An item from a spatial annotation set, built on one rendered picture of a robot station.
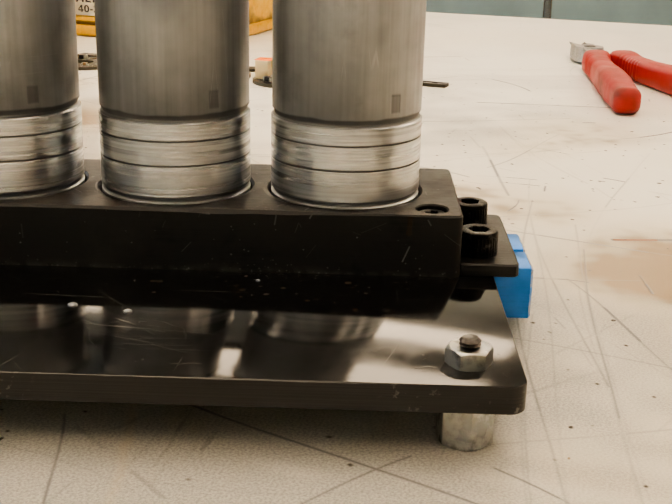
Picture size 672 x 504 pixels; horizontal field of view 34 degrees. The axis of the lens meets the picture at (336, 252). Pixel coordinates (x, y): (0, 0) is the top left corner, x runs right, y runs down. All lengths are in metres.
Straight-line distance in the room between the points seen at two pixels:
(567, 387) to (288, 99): 0.06
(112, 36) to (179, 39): 0.01
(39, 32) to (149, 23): 0.02
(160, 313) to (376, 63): 0.05
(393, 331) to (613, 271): 0.07
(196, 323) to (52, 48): 0.05
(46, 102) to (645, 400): 0.10
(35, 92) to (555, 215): 0.12
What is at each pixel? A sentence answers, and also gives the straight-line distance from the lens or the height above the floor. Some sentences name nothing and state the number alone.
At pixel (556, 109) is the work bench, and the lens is 0.37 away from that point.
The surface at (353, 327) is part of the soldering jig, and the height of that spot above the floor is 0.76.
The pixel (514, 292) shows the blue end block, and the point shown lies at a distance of 0.18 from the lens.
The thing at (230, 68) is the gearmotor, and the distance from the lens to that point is 0.17.
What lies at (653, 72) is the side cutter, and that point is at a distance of 0.42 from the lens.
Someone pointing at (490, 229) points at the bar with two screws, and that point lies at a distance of 0.18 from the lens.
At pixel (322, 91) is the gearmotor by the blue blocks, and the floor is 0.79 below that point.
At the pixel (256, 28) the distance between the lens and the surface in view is 0.52.
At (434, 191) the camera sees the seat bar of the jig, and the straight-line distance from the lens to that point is 0.18.
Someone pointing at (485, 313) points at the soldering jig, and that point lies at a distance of 0.16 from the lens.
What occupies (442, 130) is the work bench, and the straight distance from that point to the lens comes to 0.33.
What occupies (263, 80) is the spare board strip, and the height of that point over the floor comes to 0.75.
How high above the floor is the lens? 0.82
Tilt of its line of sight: 19 degrees down
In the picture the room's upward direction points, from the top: 1 degrees clockwise
